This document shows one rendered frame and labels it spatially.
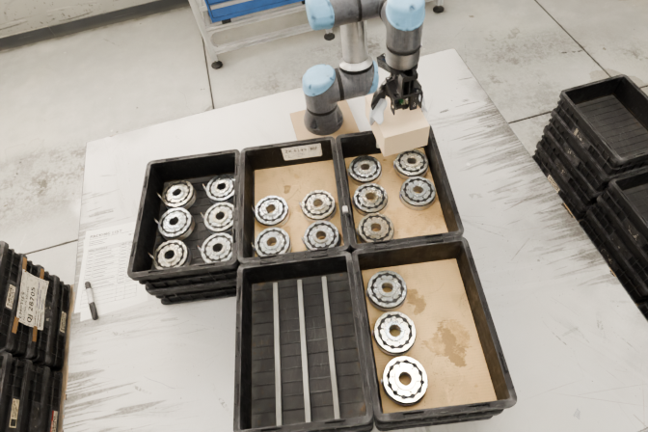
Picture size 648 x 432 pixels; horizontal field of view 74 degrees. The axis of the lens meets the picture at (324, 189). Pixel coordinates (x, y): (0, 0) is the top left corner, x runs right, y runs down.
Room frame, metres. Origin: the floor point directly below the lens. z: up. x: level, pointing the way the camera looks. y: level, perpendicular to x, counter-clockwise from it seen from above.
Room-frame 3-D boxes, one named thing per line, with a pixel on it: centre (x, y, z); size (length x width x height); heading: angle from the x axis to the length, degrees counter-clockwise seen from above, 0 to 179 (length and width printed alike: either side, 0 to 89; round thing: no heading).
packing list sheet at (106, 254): (0.72, 0.73, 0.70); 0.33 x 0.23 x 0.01; 6
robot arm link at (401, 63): (0.76, -0.23, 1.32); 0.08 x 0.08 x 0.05
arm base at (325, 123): (1.17, -0.05, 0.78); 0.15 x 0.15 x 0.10
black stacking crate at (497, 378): (0.30, -0.18, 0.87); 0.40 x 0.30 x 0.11; 177
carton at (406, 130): (0.79, -0.22, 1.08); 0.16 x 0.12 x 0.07; 6
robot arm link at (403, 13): (0.77, -0.22, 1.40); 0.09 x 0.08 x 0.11; 5
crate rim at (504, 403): (0.30, -0.18, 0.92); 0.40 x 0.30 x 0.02; 177
